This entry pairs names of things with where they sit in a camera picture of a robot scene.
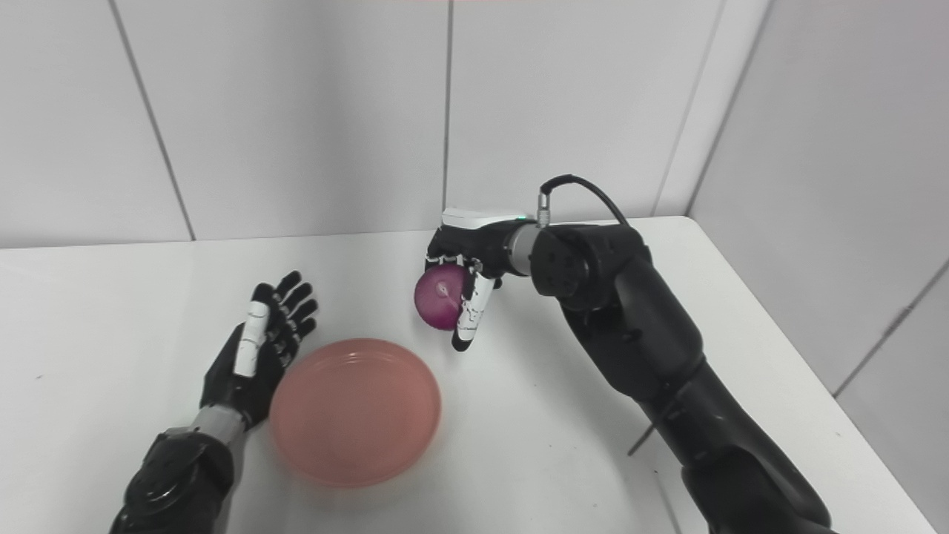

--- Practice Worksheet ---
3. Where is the red onion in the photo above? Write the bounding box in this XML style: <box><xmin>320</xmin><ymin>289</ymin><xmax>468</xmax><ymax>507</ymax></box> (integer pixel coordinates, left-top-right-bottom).
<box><xmin>414</xmin><ymin>265</ymin><xmax>472</xmax><ymax>331</ymax></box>

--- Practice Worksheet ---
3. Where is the pink round plate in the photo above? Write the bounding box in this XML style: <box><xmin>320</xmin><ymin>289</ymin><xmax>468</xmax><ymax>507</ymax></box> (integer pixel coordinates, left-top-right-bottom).
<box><xmin>269</xmin><ymin>338</ymin><xmax>443</xmax><ymax>489</ymax></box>

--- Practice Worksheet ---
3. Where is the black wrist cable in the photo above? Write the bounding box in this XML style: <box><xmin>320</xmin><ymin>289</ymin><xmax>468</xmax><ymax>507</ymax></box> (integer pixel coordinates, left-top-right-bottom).
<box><xmin>538</xmin><ymin>174</ymin><xmax>631</xmax><ymax>229</ymax></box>

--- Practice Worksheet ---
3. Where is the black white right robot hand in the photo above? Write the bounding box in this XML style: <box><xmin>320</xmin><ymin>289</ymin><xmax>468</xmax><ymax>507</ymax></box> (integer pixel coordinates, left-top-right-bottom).
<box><xmin>424</xmin><ymin>208</ymin><xmax>535</xmax><ymax>352</ymax></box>

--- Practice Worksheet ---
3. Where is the thin black cable tie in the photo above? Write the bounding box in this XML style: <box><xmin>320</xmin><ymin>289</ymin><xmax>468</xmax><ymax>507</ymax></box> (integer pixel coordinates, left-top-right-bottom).
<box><xmin>628</xmin><ymin>421</ymin><xmax>662</xmax><ymax>455</ymax></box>

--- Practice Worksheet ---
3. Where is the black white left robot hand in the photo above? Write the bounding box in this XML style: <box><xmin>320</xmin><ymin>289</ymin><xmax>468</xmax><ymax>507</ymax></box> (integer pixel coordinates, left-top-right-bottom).
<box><xmin>200</xmin><ymin>271</ymin><xmax>319</xmax><ymax>429</ymax></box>

